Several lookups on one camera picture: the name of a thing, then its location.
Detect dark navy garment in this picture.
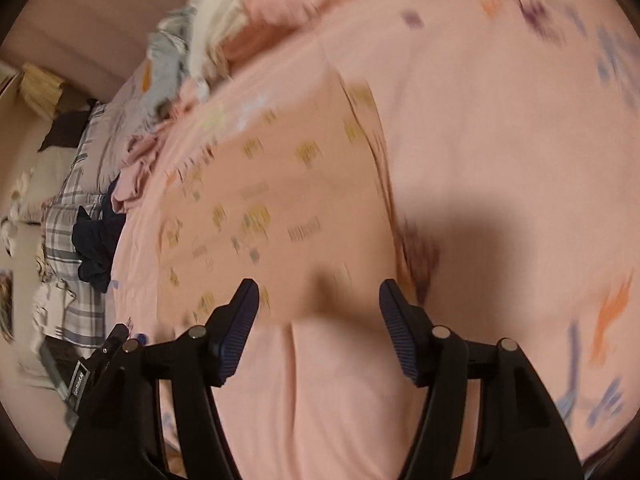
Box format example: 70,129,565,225
71,180,126,293

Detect grey garment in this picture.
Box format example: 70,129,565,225
145,5,198,116

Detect black cloth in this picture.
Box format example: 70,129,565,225
40,100,101,151

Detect pink crumpled garment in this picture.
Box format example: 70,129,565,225
110,120,171,216

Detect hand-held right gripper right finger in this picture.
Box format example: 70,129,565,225
378,278,583,480

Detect pink folded garment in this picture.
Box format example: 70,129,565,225
220,0,321,66

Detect pink curtain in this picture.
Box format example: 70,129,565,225
0,0,211,91

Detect orange duck print baby garment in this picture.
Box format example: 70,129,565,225
155,72,403,341

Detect beige headboard cushion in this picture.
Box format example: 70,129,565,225
30,147,76,196

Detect pink printed blanket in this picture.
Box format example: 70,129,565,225
107,0,640,480

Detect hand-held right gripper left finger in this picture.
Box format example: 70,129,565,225
59,278,261,480

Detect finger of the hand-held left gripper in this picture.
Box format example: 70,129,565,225
102,324,147,358

